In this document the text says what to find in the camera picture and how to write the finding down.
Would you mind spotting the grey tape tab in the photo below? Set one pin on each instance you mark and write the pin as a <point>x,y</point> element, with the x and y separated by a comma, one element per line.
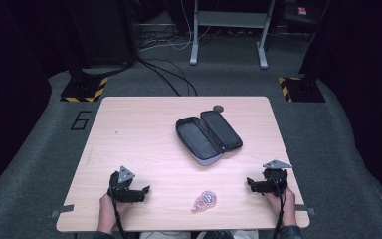
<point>63,210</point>
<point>305,209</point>

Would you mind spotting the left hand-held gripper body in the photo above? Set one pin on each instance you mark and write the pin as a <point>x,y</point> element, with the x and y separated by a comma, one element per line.
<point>123,192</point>

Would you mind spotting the person's left hand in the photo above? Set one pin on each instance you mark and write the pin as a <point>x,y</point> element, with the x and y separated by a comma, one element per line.
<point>107,212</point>

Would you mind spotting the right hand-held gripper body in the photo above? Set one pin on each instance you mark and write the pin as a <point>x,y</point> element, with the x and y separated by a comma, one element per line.
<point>273,181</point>

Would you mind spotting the round grey table grommet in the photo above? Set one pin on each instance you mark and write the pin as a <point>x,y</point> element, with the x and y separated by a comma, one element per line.
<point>218,108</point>

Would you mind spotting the open black zip case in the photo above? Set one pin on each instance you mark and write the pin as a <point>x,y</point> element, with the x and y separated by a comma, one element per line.
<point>209,137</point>

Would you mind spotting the white metal stand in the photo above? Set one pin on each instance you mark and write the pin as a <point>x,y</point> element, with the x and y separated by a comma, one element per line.
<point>229,20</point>

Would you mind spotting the black hazard striped stand base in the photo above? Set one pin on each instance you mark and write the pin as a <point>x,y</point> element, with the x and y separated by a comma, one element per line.
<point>84,89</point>
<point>301,89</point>

